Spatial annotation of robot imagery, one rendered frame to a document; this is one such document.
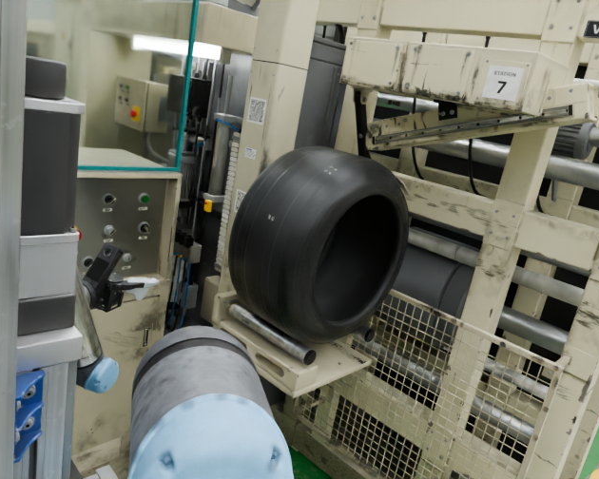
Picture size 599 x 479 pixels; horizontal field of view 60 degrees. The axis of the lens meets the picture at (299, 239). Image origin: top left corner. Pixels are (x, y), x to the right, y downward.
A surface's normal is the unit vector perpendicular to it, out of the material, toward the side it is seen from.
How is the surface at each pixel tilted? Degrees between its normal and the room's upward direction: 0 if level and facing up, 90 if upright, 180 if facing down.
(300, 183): 45
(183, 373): 25
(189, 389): 17
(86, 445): 90
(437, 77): 90
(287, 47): 90
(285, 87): 90
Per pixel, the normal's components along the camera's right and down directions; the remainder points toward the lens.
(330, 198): 0.22, -0.25
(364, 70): -0.68, 0.08
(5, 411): 0.66, 0.32
